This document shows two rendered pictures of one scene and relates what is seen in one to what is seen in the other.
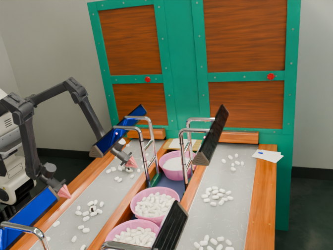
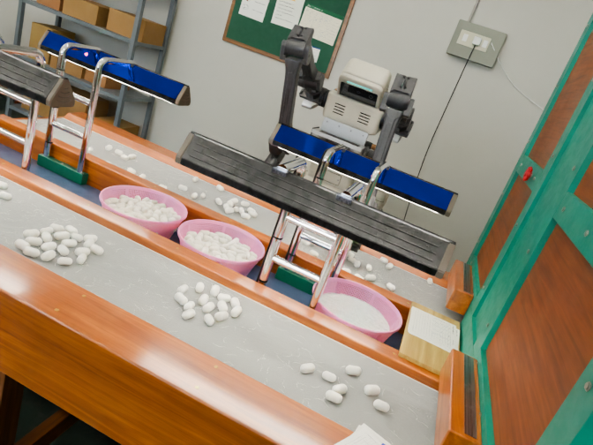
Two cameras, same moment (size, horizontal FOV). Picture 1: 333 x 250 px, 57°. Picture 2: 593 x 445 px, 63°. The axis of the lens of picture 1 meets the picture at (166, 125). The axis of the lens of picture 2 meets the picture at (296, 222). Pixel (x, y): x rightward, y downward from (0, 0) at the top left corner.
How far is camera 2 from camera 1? 1.85 m
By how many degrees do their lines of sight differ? 75
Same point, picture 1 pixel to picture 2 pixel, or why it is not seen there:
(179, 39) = not seen: outside the picture
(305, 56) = not seen: outside the picture
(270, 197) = (145, 358)
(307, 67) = not seen: outside the picture
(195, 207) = (191, 275)
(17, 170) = (330, 178)
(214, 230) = (112, 267)
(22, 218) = (140, 75)
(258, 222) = (76, 300)
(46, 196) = (173, 87)
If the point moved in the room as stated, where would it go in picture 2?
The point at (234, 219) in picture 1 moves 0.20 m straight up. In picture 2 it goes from (120, 295) to (138, 214)
